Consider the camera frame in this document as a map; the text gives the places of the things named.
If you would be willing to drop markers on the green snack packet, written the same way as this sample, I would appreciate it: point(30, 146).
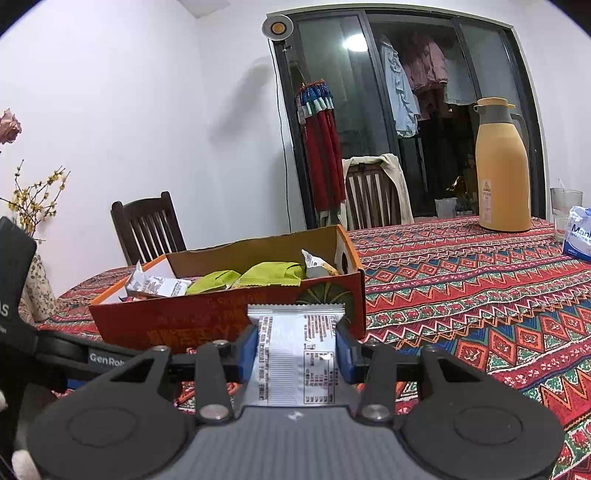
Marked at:
point(272, 274)
point(212, 282)

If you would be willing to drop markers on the white snack packet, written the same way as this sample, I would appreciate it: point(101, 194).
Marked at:
point(157, 286)

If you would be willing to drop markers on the yellow thermos jug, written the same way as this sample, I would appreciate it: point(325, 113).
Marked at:
point(503, 184)

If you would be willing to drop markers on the clear drinking glass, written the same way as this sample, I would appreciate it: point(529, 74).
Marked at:
point(565, 212)

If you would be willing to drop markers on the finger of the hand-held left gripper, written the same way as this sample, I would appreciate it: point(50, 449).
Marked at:
point(69, 348)

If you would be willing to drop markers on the red blue hanging bundle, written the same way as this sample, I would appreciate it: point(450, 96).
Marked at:
point(323, 152)

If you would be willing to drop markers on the blue white tissue pack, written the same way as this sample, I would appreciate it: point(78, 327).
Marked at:
point(579, 235)

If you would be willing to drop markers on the white plastic container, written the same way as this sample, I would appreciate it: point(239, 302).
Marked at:
point(445, 208)

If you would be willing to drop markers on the pink hanging garment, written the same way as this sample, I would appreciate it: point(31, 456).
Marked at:
point(425, 69)

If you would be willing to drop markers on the person's left hand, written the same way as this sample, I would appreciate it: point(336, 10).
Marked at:
point(22, 464)

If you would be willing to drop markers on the orange cardboard box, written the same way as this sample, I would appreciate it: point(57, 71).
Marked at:
point(184, 318)

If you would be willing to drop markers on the dark framed sliding glass door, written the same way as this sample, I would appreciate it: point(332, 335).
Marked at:
point(355, 83)

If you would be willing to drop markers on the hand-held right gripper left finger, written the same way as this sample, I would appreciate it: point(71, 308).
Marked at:
point(249, 355)

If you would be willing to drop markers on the yellow flower branches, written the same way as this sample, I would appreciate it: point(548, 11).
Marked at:
point(27, 217)

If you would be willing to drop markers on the dark wooden chair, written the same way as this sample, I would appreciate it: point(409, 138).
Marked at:
point(143, 210)

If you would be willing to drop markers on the red patterned tablecloth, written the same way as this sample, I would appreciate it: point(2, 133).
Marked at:
point(461, 300)

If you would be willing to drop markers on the light blue hanging garment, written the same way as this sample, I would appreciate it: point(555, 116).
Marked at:
point(401, 101)

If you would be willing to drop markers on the round lamp on stand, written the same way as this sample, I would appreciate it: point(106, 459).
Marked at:
point(278, 26)

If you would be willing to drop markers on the silver snack packet black print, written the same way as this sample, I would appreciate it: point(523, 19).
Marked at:
point(295, 360)

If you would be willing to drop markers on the white hanging garment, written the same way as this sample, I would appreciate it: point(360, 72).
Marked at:
point(459, 87)

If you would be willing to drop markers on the golden brown snack packet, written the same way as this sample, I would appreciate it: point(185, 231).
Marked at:
point(314, 265)

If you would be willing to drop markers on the floral patterned vase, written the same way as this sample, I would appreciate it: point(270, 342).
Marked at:
point(41, 290)

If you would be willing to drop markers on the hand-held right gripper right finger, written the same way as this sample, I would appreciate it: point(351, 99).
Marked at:
point(345, 355)

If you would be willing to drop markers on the pink flower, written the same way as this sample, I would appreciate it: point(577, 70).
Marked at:
point(9, 127)

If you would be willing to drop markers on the brown slatted wooden chair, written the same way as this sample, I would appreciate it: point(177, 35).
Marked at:
point(367, 173)

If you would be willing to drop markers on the chair with draped cloth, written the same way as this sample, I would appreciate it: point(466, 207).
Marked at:
point(399, 194)

